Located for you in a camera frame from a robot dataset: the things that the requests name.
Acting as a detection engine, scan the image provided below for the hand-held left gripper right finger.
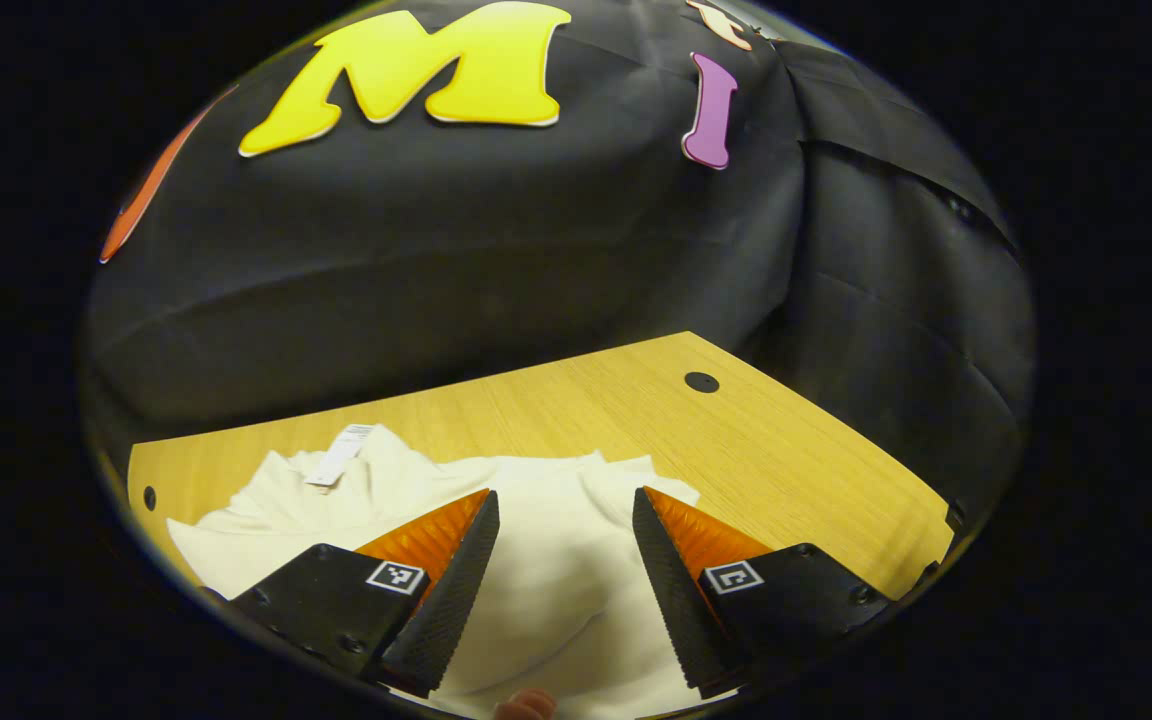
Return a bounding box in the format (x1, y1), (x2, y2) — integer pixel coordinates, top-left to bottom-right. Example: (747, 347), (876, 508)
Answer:
(632, 486), (897, 701)

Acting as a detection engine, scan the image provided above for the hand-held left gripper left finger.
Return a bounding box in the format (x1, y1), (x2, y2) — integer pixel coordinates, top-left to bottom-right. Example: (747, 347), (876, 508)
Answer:
(226, 488), (502, 699)

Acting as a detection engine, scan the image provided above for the cream sweatshirt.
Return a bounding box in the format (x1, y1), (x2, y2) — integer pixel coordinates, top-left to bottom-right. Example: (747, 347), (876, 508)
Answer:
(166, 423), (742, 720)

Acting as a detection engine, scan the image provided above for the black backdrop cloth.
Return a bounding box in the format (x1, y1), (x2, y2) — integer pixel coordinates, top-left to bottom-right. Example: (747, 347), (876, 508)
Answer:
(76, 0), (1037, 521)

